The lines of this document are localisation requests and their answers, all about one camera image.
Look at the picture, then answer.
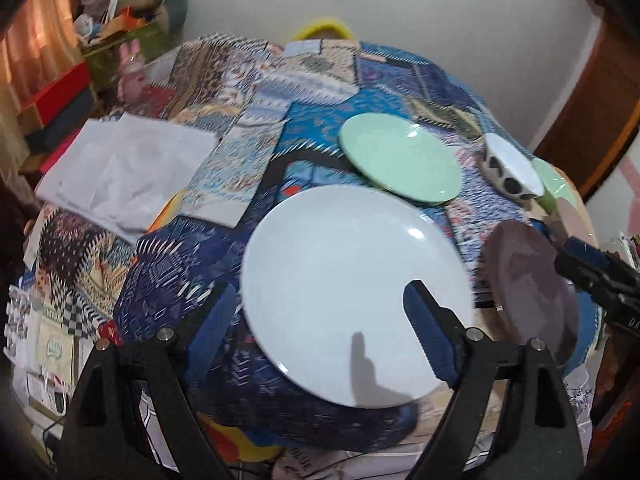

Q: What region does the white folded cloth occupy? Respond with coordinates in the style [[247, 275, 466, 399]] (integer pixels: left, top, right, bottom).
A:
[[35, 112, 221, 246]]

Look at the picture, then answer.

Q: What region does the white bowl with heart pattern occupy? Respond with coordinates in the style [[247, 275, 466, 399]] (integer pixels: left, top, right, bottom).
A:
[[482, 132, 546, 206]]

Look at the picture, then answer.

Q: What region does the mauve plate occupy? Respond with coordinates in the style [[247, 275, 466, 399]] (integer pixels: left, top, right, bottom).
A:
[[482, 220, 581, 366]]

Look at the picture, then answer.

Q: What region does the wooden door frame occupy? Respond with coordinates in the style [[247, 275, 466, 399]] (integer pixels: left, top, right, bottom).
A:
[[532, 10, 640, 201]]

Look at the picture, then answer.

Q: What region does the pink bunny toy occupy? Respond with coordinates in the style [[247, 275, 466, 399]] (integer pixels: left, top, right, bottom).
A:
[[120, 42, 147, 101]]

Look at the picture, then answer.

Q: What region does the dark blue box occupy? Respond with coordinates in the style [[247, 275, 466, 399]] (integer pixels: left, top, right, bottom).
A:
[[25, 92, 98, 156]]

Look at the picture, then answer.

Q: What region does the green bowl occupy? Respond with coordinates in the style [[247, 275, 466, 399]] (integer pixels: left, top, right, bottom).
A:
[[531, 157, 581, 213]]

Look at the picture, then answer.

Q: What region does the green box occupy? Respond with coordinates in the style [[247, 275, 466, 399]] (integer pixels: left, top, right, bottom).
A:
[[82, 25, 171, 91]]

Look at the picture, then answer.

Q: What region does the pale pink plate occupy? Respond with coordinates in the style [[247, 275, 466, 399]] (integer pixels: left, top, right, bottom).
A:
[[547, 195, 598, 251]]

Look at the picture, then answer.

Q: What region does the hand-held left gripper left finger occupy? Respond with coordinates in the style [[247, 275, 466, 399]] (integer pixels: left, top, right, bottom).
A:
[[52, 282, 240, 480]]

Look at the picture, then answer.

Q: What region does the pile of household clutter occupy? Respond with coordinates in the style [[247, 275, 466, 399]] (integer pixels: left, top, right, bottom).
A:
[[75, 0, 166, 43]]

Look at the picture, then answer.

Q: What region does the green plate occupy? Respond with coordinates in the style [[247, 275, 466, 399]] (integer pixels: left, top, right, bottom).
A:
[[338, 112, 463, 206]]

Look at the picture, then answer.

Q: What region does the red box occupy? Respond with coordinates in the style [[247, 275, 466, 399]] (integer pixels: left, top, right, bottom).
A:
[[17, 62, 93, 126]]

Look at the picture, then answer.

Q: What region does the pile of white packets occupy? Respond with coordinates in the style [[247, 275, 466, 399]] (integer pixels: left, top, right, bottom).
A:
[[5, 285, 83, 413]]

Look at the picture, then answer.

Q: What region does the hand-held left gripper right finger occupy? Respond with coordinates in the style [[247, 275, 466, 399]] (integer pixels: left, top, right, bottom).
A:
[[402, 280, 586, 480]]

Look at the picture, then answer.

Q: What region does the large white plate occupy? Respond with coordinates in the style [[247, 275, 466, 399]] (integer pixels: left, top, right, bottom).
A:
[[240, 185, 476, 408]]

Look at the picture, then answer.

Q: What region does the orange curtain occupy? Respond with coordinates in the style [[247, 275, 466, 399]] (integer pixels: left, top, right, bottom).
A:
[[0, 0, 83, 111]]

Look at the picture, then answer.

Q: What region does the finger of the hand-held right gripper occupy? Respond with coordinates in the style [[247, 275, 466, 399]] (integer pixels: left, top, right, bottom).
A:
[[553, 251, 626, 311], [564, 237, 640, 286]]

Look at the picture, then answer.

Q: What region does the patchwork blanket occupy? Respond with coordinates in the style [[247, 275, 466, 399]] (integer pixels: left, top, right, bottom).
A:
[[15, 35, 601, 461]]

